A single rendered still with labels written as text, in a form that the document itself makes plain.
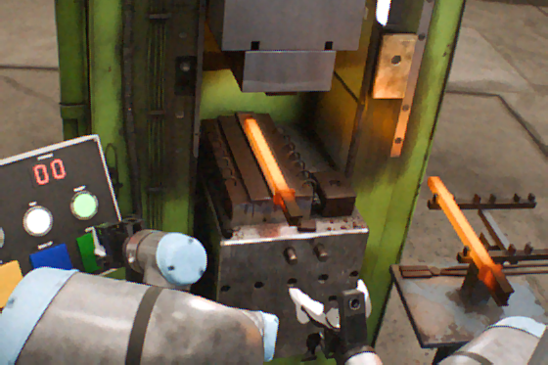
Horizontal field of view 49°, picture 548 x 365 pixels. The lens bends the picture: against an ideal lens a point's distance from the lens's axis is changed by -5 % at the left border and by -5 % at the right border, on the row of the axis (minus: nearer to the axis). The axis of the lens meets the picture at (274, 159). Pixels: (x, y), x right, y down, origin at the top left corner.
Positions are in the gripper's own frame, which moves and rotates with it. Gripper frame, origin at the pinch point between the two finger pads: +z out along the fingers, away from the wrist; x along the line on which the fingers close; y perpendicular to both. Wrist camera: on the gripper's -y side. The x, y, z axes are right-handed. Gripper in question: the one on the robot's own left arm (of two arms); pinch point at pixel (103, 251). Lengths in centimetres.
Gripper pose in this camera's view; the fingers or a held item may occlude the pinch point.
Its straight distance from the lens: 127.4
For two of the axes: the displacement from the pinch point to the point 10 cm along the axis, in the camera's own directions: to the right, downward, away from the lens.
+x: -7.6, 2.7, -5.9
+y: -2.3, -9.6, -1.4
